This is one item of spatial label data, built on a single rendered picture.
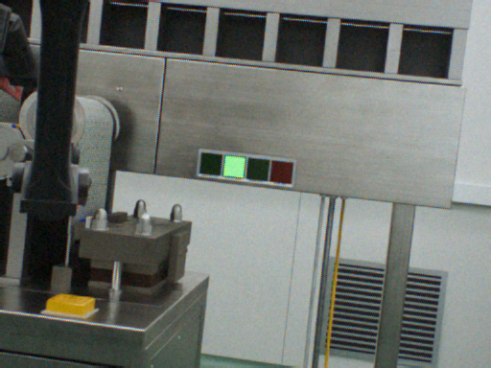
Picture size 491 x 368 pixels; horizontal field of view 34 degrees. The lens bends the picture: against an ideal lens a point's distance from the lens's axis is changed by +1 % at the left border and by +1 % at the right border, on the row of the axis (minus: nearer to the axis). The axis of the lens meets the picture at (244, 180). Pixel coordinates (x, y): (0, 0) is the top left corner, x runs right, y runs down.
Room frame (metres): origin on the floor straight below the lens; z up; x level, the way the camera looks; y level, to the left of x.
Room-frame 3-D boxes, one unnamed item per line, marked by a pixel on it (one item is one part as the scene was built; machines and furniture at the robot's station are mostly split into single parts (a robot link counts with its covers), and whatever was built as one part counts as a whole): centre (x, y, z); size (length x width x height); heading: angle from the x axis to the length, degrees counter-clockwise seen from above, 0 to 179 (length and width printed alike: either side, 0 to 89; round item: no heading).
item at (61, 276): (1.88, 0.35, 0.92); 0.28 x 0.04 x 0.04; 173
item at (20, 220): (1.73, 0.47, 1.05); 0.06 x 0.05 x 0.31; 173
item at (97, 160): (1.87, 0.35, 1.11); 0.23 x 0.01 x 0.18; 173
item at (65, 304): (1.51, 0.30, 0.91); 0.07 x 0.07 x 0.02; 83
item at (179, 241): (1.90, 0.13, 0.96); 0.10 x 0.03 x 0.11; 173
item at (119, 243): (1.90, 0.23, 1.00); 0.40 x 0.16 x 0.06; 173
